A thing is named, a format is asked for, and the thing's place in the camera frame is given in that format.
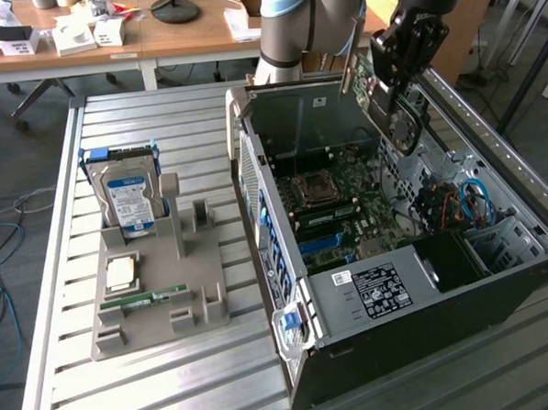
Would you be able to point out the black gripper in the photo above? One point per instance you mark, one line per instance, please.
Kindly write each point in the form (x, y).
(421, 27)

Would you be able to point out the black Nvidia graphics card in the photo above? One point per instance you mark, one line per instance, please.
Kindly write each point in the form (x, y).
(405, 129)

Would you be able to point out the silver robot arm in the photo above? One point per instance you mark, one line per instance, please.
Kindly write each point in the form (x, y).
(283, 34)

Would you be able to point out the green motherboard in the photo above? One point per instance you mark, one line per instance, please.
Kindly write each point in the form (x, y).
(374, 195)

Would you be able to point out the white paper stack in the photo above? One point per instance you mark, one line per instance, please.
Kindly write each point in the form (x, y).
(241, 25)

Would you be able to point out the metal CPU socket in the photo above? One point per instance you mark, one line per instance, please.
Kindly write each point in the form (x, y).
(316, 188)

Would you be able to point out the green RAM stick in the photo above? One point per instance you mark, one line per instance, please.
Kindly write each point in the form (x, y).
(145, 298)
(325, 217)

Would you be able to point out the silver chipset heatsink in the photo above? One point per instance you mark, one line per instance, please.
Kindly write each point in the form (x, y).
(374, 249)

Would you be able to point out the wooden office desk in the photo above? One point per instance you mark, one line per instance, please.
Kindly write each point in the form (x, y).
(192, 39)
(41, 63)

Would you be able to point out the grey metal disk bay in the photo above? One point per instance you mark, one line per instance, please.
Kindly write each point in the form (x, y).
(506, 248)

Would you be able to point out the blue expansion slot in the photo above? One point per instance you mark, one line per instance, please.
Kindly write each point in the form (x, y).
(322, 245)

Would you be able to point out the black round lamp base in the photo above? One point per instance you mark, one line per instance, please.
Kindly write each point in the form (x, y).
(174, 12)

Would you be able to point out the grey power supply unit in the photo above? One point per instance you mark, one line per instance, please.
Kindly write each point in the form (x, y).
(334, 303)

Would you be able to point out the red orange packet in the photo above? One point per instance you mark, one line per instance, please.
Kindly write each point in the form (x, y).
(128, 13)

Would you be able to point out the small white labelled box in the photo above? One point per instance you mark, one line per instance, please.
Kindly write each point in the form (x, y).
(109, 34)

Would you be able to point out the black open PC case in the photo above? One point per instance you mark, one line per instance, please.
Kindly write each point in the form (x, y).
(401, 345)

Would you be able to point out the blue case latch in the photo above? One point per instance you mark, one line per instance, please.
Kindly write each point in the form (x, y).
(291, 321)

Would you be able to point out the hard disk with blue caddy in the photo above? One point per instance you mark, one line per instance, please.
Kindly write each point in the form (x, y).
(126, 199)

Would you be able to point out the white box with roll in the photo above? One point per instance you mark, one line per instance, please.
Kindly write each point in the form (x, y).
(70, 43)

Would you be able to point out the beige tape roll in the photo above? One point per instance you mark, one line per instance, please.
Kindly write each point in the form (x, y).
(65, 1)

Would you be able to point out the grey printed parts rack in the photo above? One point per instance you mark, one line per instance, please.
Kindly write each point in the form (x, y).
(158, 284)

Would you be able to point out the grey cup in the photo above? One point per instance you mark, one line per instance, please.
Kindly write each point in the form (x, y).
(43, 2)

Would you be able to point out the silver CPU chip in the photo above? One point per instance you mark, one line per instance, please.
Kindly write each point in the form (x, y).
(121, 272)

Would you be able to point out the black castor leg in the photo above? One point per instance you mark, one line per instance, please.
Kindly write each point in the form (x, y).
(33, 95)

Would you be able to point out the white box with black lid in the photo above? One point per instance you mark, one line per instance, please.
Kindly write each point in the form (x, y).
(17, 46)

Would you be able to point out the black partition frame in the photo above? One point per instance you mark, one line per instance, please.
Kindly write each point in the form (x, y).
(525, 84)

